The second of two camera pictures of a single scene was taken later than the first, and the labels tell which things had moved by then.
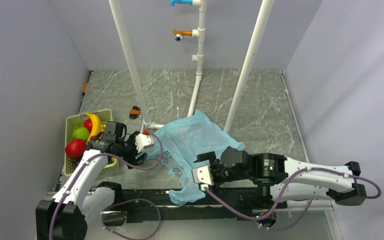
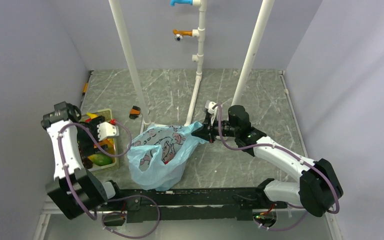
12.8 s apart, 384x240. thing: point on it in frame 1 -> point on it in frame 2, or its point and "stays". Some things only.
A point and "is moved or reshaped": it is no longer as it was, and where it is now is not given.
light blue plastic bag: [176, 144] is moved or reshaped
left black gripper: [132, 159] -> [88, 148]
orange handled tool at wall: [86, 86] stays
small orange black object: [134, 112] stays
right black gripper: [211, 156] -> [206, 131]
